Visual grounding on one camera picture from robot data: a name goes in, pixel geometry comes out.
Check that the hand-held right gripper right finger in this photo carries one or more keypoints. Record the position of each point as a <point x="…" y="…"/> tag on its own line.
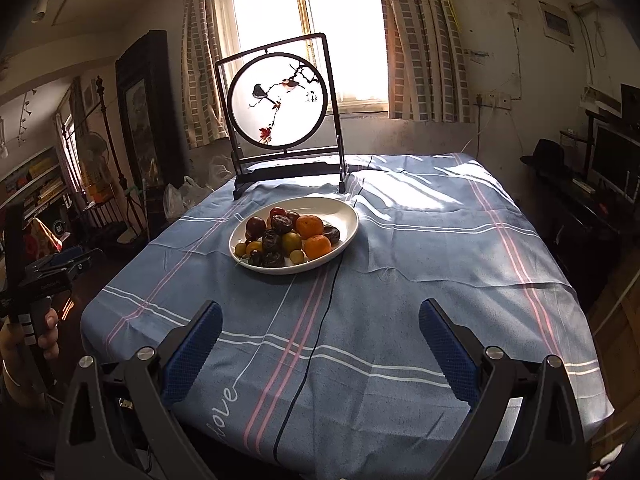
<point x="447" y="350"/>

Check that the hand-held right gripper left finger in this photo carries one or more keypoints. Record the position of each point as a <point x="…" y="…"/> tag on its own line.
<point x="192" y="350"/>

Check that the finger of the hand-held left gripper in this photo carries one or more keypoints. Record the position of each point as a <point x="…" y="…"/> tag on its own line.
<point x="62" y="255"/>
<point x="80" y="267"/>

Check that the dark brown water chestnut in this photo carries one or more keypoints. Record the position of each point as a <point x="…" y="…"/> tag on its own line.
<point x="331" y="234"/>
<point x="281" y="224"/>
<point x="273" y="259"/>
<point x="256" y="258"/>
<point x="271" y="240"/>

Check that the small yellow-green fruit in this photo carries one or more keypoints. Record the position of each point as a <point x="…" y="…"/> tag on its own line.
<point x="297" y="256"/>
<point x="240" y="249"/>

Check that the large dark red plum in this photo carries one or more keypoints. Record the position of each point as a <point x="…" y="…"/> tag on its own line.
<point x="256" y="227"/>

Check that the red cherry tomato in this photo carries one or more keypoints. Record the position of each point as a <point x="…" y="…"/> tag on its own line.
<point x="276" y="212"/>
<point x="293" y="218"/>

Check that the medium orange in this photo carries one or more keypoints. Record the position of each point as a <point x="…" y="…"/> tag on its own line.
<point x="318" y="247"/>

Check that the white oval plate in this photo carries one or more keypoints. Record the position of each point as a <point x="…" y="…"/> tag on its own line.
<point x="345" y="215"/>

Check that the large orange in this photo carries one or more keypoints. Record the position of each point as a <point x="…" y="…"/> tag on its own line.
<point x="310" y="226"/>

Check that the person's left forearm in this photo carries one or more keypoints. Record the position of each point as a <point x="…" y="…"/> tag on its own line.
<point x="20" y="382"/>

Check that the person's left hand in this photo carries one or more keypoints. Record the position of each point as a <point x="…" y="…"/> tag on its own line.
<point x="50" y="332"/>

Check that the red patterned cushion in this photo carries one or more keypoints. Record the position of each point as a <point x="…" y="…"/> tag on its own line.
<point x="42" y="240"/>

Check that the bookshelf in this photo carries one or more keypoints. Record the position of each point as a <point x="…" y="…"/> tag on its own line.
<point x="35" y="180"/>

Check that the blue striped tablecloth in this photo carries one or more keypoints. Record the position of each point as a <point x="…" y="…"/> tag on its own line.
<point x="400" y="285"/>

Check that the standing fan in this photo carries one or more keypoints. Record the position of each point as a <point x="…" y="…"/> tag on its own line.
<point x="94" y="150"/>

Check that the clear plastic bag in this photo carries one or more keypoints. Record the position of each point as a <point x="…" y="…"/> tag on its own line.
<point x="185" y="197"/>
<point x="220" y="170"/>

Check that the dark framed painting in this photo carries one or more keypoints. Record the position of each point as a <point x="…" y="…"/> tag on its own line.
<point x="147" y="110"/>

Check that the black desk rack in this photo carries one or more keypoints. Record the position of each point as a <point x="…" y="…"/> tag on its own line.
<point x="590" y="240"/>

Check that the black hat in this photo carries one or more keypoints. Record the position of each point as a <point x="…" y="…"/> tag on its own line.
<point x="547" y="157"/>

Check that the checked curtain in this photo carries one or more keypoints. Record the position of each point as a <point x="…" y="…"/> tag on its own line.
<point x="202" y="60"/>
<point x="425" y="40"/>

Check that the computer monitor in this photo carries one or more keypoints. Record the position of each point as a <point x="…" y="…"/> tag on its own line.
<point x="612" y="162"/>

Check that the round bird painting table screen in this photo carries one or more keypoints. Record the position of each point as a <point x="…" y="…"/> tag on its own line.
<point x="280" y="100"/>

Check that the window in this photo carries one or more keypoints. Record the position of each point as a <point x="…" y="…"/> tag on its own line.
<point x="305" y="25"/>

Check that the white electric panel box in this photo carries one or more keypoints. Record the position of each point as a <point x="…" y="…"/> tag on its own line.
<point x="556" y="25"/>

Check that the white wall outlet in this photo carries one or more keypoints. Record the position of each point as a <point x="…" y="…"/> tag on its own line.
<point x="494" y="100"/>

